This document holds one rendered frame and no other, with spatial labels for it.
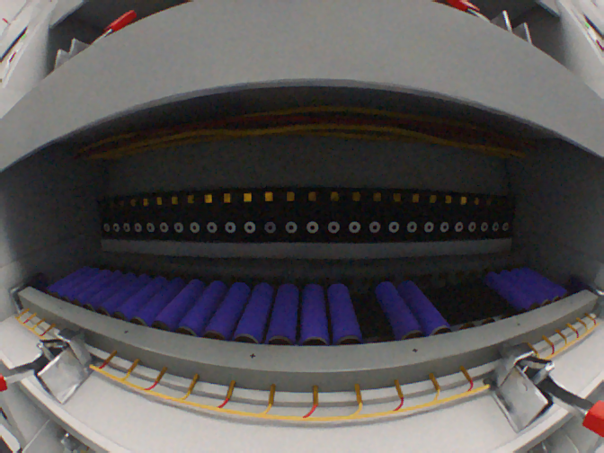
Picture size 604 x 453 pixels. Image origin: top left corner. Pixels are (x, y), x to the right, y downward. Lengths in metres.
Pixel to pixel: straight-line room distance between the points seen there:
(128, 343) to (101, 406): 0.04
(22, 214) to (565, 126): 0.45
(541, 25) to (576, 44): 0.06
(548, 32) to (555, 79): 0.23
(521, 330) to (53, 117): 0.30
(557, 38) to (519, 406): 0.36
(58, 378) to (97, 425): 0.04
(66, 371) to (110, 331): 0.04
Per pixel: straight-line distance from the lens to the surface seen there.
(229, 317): 0.16
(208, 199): 0.23
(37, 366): 0.17
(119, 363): 0.17
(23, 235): 0.33
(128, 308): 0.19
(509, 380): 0.15
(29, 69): 0.37
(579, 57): 0.36
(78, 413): 0.17
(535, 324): 0.19
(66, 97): 0.15
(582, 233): 0.32
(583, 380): 0.21
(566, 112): 0.16
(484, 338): 0.15
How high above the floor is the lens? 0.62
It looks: 3 degrees up
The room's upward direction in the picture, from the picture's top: straight up
